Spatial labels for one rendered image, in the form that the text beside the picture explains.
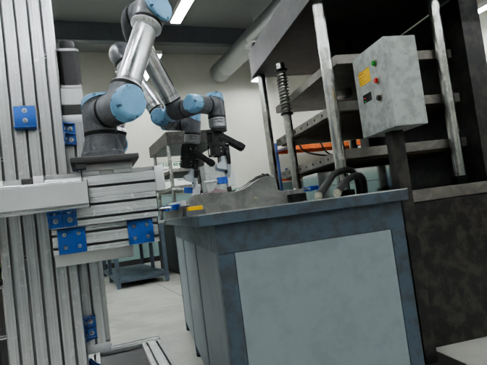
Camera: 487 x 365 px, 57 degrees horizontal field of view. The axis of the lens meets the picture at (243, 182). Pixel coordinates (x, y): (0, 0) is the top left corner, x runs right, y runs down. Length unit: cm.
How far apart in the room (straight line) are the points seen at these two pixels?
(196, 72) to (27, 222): 855
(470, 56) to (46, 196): 222
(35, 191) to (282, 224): 76
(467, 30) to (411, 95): 80
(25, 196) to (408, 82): 158
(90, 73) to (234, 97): 306
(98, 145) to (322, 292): 89
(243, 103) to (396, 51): 828
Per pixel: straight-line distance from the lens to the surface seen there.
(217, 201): 198
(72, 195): 148
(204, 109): 185
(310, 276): 145
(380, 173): 288
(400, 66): 214
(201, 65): 1021
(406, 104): 210
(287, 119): 305
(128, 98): 155
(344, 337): 153
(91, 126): 166
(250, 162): 1006
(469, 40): 281
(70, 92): 195
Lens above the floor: 80
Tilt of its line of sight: 3 degrees up
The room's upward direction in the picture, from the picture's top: 7 degrees counter-clockwise
